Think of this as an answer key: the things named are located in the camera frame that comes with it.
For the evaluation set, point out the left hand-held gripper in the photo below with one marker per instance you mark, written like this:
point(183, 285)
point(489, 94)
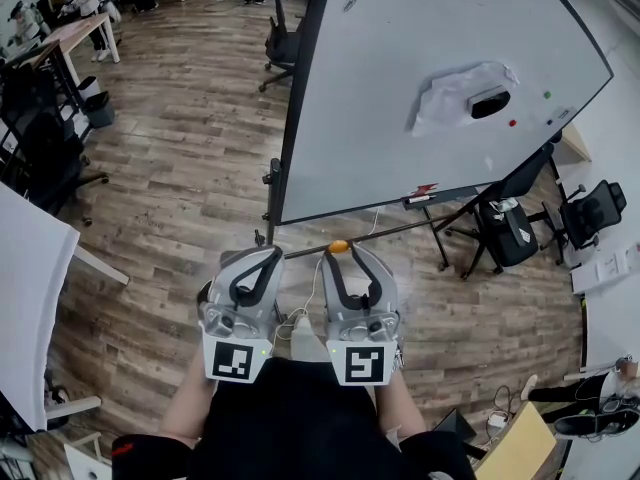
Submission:
point(232, 363)

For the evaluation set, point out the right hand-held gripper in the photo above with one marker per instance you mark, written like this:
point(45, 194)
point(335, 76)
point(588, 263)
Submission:
point(365, 365)

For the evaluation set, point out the orange round magnet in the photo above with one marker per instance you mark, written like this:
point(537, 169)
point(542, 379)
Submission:
point(339, 246)

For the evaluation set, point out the person's right forearm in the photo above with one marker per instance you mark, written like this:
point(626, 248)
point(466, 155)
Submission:
point(400, 408)

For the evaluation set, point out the person's left forearm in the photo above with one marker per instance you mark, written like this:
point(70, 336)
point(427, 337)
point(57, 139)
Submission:
point(187, 408)

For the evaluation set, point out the person's leg with white shoe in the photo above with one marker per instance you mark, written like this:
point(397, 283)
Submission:
point(310, 348)

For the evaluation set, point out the red white marker pen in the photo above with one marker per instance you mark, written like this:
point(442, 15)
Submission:
point(420, 199)

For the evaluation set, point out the red marker on tray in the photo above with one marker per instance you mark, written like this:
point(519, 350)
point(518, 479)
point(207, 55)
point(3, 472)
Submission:
point(427, 189)

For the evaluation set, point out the black marker tray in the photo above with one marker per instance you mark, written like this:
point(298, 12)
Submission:
point(450, 198)

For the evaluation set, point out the person's black shirt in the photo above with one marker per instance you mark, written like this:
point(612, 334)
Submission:
point(290, 428)

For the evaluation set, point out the black chair with white label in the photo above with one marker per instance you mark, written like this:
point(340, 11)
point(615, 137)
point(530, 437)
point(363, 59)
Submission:
point(515, 238)

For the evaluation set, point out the black stand base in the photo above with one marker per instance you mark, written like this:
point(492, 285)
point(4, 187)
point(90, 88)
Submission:
point(452, 430)

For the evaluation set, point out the white whiteboard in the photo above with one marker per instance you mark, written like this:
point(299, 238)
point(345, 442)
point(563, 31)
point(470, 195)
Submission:
point(380, 118)

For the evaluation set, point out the white power adapter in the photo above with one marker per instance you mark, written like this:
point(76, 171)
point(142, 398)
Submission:
point(496, 420)

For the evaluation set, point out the crumpled white paper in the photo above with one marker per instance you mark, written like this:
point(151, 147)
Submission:
point(440, 103)

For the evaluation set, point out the white wooden chair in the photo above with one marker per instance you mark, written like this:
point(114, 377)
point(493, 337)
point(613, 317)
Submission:
point(75, 405)

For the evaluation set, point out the light wooden side table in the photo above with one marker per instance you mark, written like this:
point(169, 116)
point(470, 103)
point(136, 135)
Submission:
point(520, 448)

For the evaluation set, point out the white table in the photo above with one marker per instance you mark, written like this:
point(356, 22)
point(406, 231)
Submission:
point(25, 293)

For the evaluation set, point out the grey trash bin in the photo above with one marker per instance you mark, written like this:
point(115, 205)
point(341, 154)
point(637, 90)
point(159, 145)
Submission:
point(100, 110)

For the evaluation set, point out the black whiteboard eraser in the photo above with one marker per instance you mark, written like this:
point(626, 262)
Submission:
point(492, 105)

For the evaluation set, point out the white cardboard box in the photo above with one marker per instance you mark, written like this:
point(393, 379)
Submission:
point(600, 273)

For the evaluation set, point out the black mesh armrest office chair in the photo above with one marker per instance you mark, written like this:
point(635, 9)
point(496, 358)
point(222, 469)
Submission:
point(592, 213)

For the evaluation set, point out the white trash bin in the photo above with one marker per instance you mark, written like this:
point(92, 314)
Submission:
point(88, 87)

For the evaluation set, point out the light wooden desk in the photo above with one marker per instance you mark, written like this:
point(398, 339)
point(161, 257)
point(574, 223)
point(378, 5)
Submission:
point(575, 143)

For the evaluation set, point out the wooden desk with white legs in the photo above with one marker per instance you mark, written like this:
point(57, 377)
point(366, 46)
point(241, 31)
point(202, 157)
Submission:
point(80, 25)

